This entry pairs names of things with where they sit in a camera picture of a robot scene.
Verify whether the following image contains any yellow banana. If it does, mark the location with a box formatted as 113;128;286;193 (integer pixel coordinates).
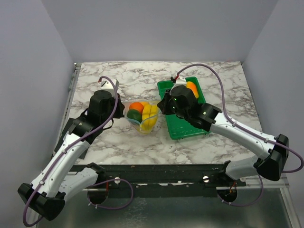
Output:
141;104;159;131

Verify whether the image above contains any clear zip top bag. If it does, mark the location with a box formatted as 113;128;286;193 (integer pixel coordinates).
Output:
123;100;161;134

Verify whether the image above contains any orange fruit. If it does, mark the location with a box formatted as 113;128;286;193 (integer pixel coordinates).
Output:
129;102;144;114

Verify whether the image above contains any green avocado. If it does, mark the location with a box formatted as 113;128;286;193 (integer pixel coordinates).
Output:
127;109;142;123

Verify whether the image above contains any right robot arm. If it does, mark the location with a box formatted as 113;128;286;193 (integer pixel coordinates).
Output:
157;85;289;186

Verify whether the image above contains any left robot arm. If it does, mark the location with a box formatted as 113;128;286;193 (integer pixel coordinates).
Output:
18;89;124;221

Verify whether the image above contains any yellow orange mango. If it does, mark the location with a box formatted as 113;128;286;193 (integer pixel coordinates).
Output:
186;81;199;99

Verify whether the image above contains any green plastic tray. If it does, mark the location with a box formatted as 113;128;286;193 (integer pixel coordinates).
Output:
157;76;209;140

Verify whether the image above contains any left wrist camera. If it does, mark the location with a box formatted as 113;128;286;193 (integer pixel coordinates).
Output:
98;78;119;91

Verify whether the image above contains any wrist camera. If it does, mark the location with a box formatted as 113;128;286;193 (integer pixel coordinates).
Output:
98;78;119;91
171;76;187;87

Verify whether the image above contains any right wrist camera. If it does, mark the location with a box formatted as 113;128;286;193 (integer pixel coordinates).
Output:
171;76;187;87

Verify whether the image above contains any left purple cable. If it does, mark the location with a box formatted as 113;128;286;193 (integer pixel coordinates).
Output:
22;76;133;227

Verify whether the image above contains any metal table edge rail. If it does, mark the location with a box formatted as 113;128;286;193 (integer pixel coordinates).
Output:
51;63;82;158

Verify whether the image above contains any black mounting rail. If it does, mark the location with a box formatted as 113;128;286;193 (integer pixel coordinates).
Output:
87;163;245;199

